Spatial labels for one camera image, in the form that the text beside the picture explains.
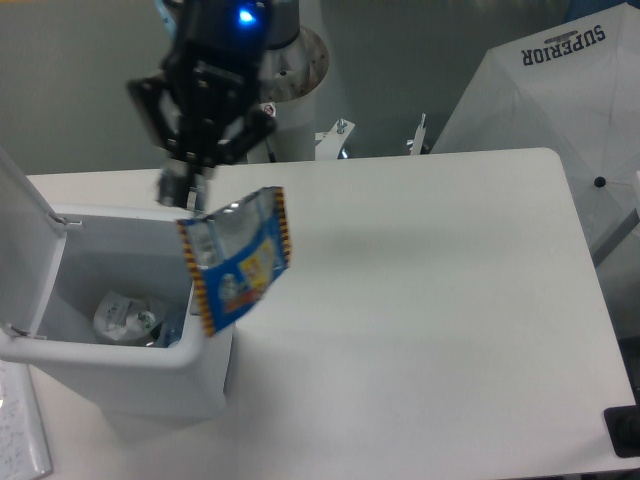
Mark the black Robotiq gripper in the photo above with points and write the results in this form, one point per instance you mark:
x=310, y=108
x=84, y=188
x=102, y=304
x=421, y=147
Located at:
x=212, y=70

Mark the blue snack bag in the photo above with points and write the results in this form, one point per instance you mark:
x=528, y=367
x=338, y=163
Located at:
x=235, y=254

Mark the crushed clear plastic bottle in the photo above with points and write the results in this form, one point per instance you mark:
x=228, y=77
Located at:
x=171, y=330

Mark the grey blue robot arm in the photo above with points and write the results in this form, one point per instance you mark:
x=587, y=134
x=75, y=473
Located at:
x=285, y=20

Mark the white plastic trash can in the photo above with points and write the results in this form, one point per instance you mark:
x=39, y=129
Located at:
x=136, y=253

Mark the white crumpled wrapper in bin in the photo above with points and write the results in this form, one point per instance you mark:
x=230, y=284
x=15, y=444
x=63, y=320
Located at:
x=123, y=320

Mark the white paper notebook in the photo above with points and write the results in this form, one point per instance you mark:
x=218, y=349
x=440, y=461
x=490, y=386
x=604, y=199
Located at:
x=24, y=449

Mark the white Superior umbrella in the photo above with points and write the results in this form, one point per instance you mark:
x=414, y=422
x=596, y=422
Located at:
x=573, y=89

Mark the black device at table edge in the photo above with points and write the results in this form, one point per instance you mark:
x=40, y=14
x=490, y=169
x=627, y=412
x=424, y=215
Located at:
x=623, y=426

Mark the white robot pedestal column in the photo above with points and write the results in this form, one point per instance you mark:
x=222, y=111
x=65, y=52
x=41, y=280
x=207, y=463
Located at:
x=290, y=79

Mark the white metal base bracket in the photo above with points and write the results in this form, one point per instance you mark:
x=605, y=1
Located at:
x=296, y=145

